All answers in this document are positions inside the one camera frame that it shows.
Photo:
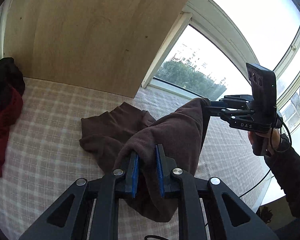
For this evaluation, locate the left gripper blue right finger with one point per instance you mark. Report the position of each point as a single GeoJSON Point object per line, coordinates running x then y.
{"type": "Point", "coordinates": [163, 173]}

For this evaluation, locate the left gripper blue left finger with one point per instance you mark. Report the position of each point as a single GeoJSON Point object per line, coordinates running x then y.
{"type": "Point", "coordinates": [132, 175]}

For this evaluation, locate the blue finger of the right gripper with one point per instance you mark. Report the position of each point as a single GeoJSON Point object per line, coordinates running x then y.
{"type": "Point", "coordinates": [213, 111]}
{"type": "Point", "coordinates": [217, 104]}

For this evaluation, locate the brown fleece garment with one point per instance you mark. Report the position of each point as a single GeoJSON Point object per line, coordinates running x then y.
{"type": "Point", "coordinates": [113, 135]}

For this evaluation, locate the person's right forearm black sleeve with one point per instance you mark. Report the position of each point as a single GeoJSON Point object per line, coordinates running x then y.
{"type": "Point", "coordinates": [285, 166]}

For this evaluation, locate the person's right hand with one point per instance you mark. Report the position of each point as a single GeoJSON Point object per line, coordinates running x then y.
{"type": "Point", "coordinates": [265, 144]}

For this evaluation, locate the pink plaid bed sheet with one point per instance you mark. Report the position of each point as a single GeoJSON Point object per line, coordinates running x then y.
{"type": "Point", "coordinates": [43, 156]}

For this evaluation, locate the light wooden board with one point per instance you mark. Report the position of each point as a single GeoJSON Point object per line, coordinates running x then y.
{"type": "Point", "coordinates": [106, 45]}

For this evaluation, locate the dark red garment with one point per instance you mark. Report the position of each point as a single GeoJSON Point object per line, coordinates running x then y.
{"type": "Point", "coordinates": [9, 114]}

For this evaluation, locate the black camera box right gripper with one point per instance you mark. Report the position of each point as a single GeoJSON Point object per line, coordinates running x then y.
{"type": "Point", "coordinates": [263, 84]}

